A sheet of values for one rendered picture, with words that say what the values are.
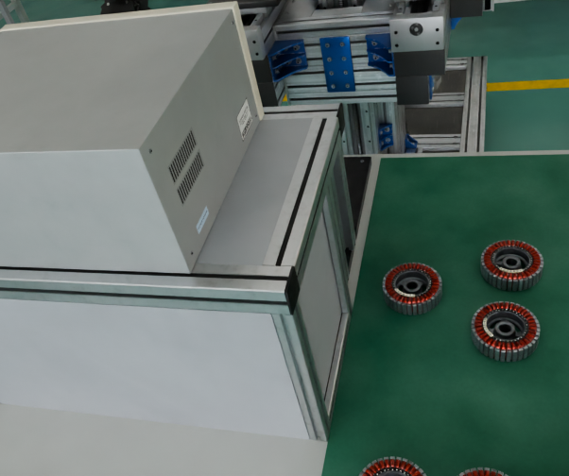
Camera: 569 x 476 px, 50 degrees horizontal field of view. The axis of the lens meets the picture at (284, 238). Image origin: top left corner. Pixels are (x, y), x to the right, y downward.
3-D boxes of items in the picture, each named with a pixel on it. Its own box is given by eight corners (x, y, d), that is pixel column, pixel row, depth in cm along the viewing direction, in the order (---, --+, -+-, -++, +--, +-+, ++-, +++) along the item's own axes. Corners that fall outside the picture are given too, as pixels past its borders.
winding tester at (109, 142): (56, 123, 120) (5, 24, 106) (265, 114, 107) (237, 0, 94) (-67, 264, 93) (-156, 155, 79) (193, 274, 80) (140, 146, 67)
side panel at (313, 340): (336, 310, 119) (312, 180, 98) (352, 311, 118) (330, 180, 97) (310, 439, 100) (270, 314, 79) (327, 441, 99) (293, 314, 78)
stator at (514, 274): (483, 248, 124) (483, 235, 121) (542, 253, 120) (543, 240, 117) (477, 289, 116) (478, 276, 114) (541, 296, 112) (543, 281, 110)
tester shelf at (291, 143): (27, 136, 128) (17, 118, 125) (345, 125, 108) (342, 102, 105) (-113, 292, 97) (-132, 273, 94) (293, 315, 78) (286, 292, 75)
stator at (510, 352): (525, 308, 111) (527, 295, 108) (547, 358, 103) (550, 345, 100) (463, 317, 112) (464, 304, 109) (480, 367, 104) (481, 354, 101)
